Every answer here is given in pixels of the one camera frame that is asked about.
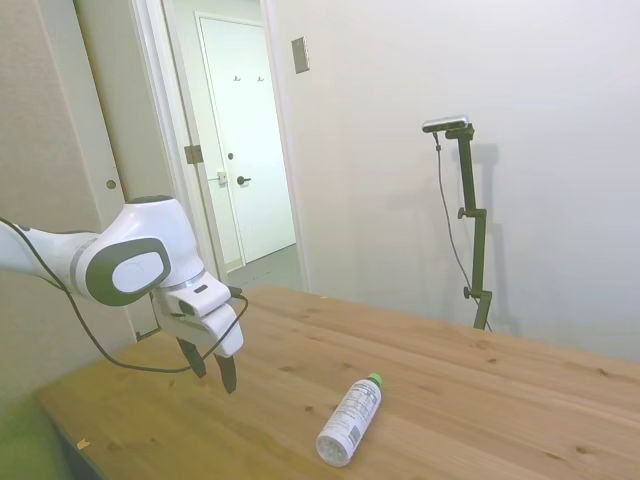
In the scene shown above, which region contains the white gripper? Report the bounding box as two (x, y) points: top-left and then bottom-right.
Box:
(151, 288), (246, 396)

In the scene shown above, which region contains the white bottle with green cap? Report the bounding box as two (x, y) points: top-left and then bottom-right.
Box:
(315, 372), (386, 469)

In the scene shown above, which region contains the white door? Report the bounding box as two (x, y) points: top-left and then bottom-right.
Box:
(196, 13), (297, 267)

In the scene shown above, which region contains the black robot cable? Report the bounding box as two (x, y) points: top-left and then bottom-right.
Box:
(0, 216), (250, 375)

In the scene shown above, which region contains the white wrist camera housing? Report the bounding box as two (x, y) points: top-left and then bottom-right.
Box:
(166, 277), (233, 319)

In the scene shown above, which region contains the white door frame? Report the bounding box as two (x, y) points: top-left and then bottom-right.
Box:
(130, 0), (312, 294)

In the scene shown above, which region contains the dark camera stand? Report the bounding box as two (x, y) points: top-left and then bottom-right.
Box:
(443, 125), (495, 332)

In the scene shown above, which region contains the grey wall plate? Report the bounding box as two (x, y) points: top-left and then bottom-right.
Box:
(290, 35), (312, 76)

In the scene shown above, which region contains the silver exterior camera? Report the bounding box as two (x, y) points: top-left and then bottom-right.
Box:
(421, 114), (472, 135)

